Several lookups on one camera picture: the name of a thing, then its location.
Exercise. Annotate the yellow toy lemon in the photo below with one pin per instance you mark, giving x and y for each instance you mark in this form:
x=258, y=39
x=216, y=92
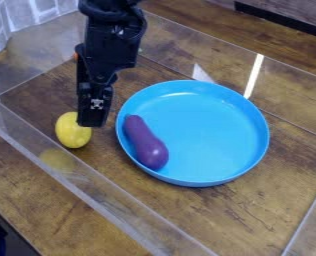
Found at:
x=71, y=135

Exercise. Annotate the blue round plastic tray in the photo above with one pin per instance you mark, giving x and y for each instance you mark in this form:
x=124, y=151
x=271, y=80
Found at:
x=212, y=129

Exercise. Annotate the white grid curtain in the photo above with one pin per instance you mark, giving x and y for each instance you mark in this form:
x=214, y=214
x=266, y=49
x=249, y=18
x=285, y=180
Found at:
x=24, y=13

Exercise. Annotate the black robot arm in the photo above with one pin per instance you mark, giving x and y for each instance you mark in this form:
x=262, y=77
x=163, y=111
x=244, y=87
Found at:
x=112, y=11

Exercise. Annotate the purple toy eggplant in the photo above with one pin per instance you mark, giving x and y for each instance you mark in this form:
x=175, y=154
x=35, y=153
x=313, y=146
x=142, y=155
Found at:
x=150, y=149

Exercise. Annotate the clear acrylic enclosure wall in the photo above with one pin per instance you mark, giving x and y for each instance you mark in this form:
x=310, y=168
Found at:
x=83, y=202

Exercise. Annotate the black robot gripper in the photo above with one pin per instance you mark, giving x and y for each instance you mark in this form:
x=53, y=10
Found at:
x=107, y=51

